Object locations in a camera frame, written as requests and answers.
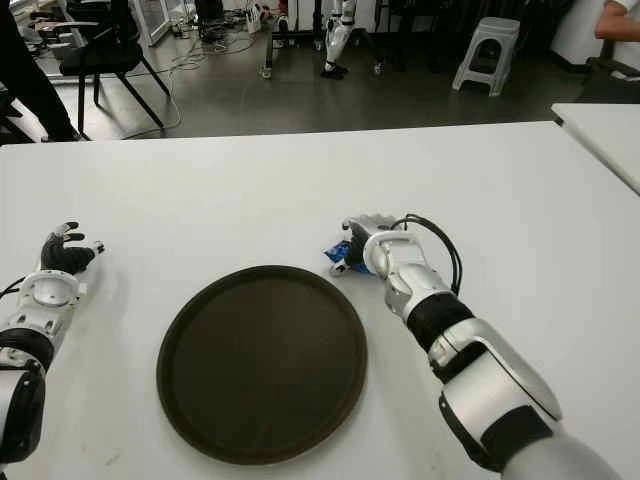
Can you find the white side table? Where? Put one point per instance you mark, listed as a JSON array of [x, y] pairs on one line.
[[605, 130]]

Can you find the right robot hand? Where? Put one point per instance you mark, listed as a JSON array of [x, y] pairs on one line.
[[372, 224]]

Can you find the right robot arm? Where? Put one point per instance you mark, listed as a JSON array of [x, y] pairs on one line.
[[415, 285]]

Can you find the black chair frame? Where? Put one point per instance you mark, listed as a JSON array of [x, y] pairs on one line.
[[12, 120]]

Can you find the black seat of person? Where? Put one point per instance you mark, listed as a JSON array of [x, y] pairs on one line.
[[615, 80]]

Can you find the seated person white shirt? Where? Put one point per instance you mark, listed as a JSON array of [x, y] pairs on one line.
[[620, 27]]

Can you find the blue Oreo cookie pack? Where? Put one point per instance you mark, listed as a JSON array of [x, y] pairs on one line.
[[335, 251]]

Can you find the black chair with armrests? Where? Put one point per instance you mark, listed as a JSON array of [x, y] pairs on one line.
[[107, 52]]

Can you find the grey plastic stool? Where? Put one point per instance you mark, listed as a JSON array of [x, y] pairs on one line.
[[492, 30]]

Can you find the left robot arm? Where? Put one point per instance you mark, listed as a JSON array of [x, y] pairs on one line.
[[50, 292]]

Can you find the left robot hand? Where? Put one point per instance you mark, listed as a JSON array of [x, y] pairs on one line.
[[62, 255]]

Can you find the standing person black trousers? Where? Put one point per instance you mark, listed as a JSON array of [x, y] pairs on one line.
[[35, 75]]

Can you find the black wheeled frame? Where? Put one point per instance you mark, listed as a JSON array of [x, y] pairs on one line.
[[300, 32]]

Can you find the white glass door cabinet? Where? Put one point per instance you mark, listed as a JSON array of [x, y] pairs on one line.
[[155, 22]]

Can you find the round dark brown tray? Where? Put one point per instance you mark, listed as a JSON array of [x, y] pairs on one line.
[[260, 360]]

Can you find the white humanoid robot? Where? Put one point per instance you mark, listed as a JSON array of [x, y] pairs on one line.
[[336, 37]]

